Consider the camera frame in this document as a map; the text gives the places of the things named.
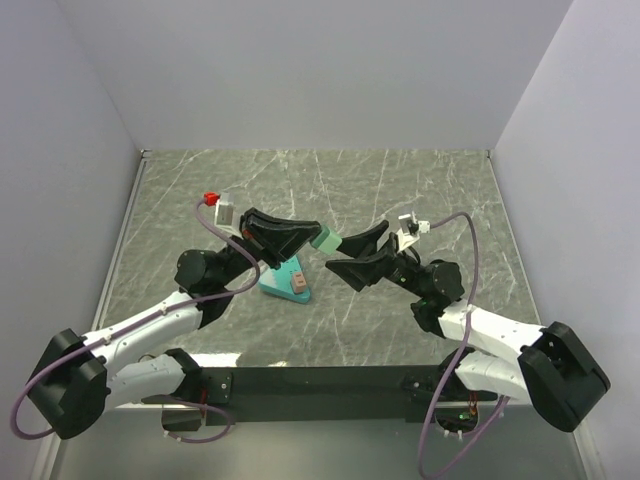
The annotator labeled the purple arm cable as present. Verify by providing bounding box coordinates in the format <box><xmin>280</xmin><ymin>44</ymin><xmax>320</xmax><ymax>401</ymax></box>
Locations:
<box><xmin>417</xmin><ymin>212</ymin><xmax>511</xmax><ymax>479</ymax></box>
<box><xmin>10</xmin><ymin>198</ymin><xmax>262</xmax><ymax>445</ymax></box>

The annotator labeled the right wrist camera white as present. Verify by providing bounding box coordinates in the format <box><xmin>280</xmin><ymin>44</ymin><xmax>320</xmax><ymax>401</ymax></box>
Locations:
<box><xmin>396</xmin><ymin>212</ymin><xmax>431</xmax><ymax>252</ymax></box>

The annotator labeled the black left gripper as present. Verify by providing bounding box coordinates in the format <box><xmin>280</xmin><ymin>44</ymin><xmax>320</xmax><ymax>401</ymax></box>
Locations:
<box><xmin>215</xmin><ymin>207</ymin><xmax>320</xmax><ymax>287</ymax></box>

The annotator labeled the teal triangular power strip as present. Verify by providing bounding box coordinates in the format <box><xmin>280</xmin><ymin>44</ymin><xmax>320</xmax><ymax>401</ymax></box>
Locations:
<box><xmin>258</xmin><ymin>255</ymin><xmax>311</xmax><ymax>304</ymax></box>

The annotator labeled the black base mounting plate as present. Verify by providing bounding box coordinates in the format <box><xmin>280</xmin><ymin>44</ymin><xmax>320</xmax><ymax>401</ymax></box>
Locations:
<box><xmin>142</xmin><ymin>365</ymin><xmax>501</xmax><ymax>427</ymax></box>

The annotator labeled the aluminium frame rail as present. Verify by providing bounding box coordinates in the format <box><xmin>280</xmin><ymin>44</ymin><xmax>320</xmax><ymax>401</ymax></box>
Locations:
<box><xmin>30</xmin><ymin>405</ymin><xmax>171</xmax><ymax>479</ymax></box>

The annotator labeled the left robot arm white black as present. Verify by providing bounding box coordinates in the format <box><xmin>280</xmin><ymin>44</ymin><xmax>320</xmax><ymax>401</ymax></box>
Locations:
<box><xmin>20</xmin><ymin>208</ymin><xmax>323</xmax><ymax>439</ymax></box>

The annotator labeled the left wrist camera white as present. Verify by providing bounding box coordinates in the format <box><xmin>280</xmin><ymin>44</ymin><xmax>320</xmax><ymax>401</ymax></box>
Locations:
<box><xmin>203</xmin><ymin>192</ymin><xmax>241</xmax><ymax>236</ymax></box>

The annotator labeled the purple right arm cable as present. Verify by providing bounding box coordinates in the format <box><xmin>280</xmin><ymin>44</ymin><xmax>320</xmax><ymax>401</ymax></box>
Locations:
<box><xmin>417</xmin><ymin>212</ymin><xmax>511</xmax><ymax>479</ymax></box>

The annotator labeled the green plug adapter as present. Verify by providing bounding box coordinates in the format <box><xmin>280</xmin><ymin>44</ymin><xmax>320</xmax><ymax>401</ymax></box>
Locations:
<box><xmin>310</xmin><ymin>225</ymin><xmax>343</xmax><ymax>255</ymax></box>

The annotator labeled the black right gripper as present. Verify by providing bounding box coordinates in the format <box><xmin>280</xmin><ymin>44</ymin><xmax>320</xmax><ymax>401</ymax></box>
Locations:
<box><xmin>327</xmin><ymin>220</ymin><xmax>429</xmax><ymax>299</ymax></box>

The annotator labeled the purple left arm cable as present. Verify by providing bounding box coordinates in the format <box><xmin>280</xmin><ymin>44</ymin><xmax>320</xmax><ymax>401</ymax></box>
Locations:
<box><xmin>10</xmin><ymin>198</ymin><xmax>262</xmax><ymax>445</ymax></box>

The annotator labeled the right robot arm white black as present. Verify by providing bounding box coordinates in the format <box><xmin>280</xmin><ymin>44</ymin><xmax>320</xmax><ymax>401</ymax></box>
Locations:
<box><xmin>325</xmin><ymin>214</ymin><xmax>611</xmax><ymax>432</ymax></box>

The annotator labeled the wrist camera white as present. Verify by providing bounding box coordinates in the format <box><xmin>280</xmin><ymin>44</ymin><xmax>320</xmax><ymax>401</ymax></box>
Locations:
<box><xmin>203</xmin><ymin>192</ymin><xmax>241</xmax><ymax>236</ymax></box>
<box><xmin>396</xmin><ymin>212</ymin><xmax>431</xmax><ymax>252</ymax></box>

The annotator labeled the pink plug adapter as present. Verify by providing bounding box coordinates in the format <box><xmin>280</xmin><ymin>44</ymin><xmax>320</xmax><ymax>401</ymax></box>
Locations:
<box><xmin>291</xmin><ymin>271</ymin><xmax>308</xmax><ymax>295</ymax></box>

